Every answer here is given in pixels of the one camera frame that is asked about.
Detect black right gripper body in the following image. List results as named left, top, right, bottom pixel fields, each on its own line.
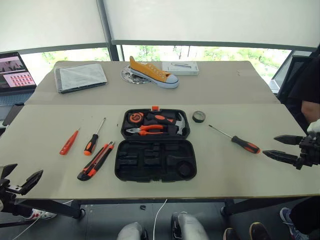
left=294, top=134, right=320, bottom=171

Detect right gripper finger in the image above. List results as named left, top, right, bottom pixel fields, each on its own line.
left=273, top=134, right=305, bottom=146
left=262, top=149, right=300, bottom=166

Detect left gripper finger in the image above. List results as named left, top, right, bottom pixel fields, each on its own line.
left=20, top=169, right=44, bottom=196
left=0, top=163, right=19, bottom=180

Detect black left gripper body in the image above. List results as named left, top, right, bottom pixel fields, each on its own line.
left=0, top=177, right=26, bottom=214

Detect long screwdriver black orange handle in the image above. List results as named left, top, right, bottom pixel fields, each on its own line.
left=208, top=124, right=262, bottom=155

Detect orange voltage tester pen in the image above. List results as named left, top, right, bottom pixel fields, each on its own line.
left=58, top=127, right=81, bottom=156

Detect black orange utility knife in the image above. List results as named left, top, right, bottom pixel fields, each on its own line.
left=76, top=140, right=117, bottom=182

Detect short screwdriver black orange handle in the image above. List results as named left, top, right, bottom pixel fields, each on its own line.
left=83, top=117, right=107, bottom=157

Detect black tape roll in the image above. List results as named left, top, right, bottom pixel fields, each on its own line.
left=191, top=110, right=207, bottom=124

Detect black plastic tool case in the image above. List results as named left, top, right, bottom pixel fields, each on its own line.
left=114, top=105, right=198, bottom=183

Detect black table leg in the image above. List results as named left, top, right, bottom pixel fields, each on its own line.
left=13, top=198, right=86, bottom=220
left=220, top=197, right=308, bottom=217

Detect white red sneaker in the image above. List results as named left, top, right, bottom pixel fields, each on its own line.
left=20, top=208, right=58, bottom=221

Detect person in black clothes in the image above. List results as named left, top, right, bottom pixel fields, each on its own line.
left=284, top=43, right=320, bottom=235

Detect blue grey sneaker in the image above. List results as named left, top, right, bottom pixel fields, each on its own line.
left=279, top=206, right=310, bottom=240

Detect black orange shoe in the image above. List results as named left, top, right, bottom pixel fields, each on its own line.
left=249, top=221, right=272, bottom=240
left=222, top=227, right=241, bottom=240

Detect open laptop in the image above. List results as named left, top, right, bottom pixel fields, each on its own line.
left=0, top=51, right=38, bottom=121

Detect silver left robot leg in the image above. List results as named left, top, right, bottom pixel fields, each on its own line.
left=116, top=221, right=149, bottom=240

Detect silver robot leg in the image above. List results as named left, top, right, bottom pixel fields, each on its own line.
left=116, top=221, right=149, bottom=240
left=170, top=211, right=210, bottom=240

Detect tablet in clear plastic sleeve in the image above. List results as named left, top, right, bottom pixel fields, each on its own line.
left=54, top=62, right=108, bottom=95

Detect silver right robot leg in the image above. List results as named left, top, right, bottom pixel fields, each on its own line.
left=170, top=211, right=210, bottom=240

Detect orange black tape measure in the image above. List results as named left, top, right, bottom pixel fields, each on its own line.
left=127, top=111, right=146, bottom=125

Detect flat white product box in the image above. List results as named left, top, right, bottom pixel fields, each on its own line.
left=161, top=61, right=200, bottom=76

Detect round silver disc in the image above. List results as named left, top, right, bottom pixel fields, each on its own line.
left=120, top=64, right=151, bottom=86

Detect wide white roller blind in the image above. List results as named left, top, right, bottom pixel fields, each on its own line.
left=103, top=0, right=320, bottom=50

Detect orange canvas sneaker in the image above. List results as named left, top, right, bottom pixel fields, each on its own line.
left=128, top=55, right=180, bottom=90

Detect narrow white roller blind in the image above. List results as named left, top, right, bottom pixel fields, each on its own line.
left=0, top=0, right=108, bottom=52

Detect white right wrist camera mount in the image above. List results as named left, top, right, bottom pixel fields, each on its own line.
left=306, top=119, right=320, bottom=136

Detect claw hammer orange black handle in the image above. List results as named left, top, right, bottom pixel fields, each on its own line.
left=145, top=112, right=188, bottom=137

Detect orange handled pliers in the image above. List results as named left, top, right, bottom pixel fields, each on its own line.
left=125, top=123, right=169, bottom=137

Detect thin white cable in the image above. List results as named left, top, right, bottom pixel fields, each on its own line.
left=152, top=198, right=168, bottom=240

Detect dark grey window frame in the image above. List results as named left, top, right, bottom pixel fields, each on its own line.
left=0, top=0, right=320, bottom=62

